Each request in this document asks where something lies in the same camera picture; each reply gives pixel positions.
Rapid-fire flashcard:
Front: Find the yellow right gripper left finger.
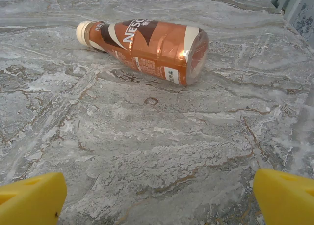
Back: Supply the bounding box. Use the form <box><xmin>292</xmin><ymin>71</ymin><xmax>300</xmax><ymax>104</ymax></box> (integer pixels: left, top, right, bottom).
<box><xmin>0</xmin><ymin>172</ymin><xmax>67</xmax><ymax>225</ymax></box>

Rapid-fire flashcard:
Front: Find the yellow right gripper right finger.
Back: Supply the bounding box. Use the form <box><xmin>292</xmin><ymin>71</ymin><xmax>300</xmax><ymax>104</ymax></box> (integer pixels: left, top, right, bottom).
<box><xmin>253</xmin><ymin>168</ymin><xmax>314</xmax><ymax>225</ymax></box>

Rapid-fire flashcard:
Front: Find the brown Nescafe coffee bottle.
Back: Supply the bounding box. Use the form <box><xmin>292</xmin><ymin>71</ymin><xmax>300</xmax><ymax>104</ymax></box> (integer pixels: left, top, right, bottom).
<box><xmin>76</xmin><ymin>18</ymin><xmax>209</xmax><ymax>86</ymax></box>

